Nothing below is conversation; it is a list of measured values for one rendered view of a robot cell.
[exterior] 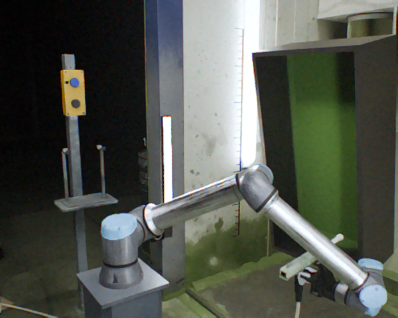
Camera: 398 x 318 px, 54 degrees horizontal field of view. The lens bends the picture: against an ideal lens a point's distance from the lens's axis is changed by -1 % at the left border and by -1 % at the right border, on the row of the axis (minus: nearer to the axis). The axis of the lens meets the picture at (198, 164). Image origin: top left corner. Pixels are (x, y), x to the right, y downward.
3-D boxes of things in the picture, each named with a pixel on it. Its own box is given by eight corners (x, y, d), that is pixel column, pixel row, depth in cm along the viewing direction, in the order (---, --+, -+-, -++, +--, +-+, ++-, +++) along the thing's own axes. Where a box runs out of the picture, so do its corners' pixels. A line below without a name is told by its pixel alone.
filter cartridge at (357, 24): (388, 122, 320) (397, 16, 301) (387, 128, 288) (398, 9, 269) (341, 120, 335) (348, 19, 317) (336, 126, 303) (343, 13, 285)
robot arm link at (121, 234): (95, 262, 163) (92, 222, 160) (115, 246, 179) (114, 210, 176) (127, 267, 159) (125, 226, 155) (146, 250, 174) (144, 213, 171)
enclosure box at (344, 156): (304, 224, 265) (291, 42, 226) (393, 253, 221) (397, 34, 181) (271, 248, 245) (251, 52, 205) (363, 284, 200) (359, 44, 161)
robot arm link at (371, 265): (386, 270, 144) (381, 301, 147) (382, 258, 155) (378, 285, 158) (359, 266, 147) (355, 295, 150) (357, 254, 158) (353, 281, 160)
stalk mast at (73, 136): (87, 305, 264) (71, 55, 230) (90, 309, 259) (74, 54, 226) (79, 307, 260) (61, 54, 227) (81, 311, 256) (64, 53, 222)
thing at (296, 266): (286, 314, 171) (288, 268, 165) (278, 309, 175) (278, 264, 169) (342, 271, 202) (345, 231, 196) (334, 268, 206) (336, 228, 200)
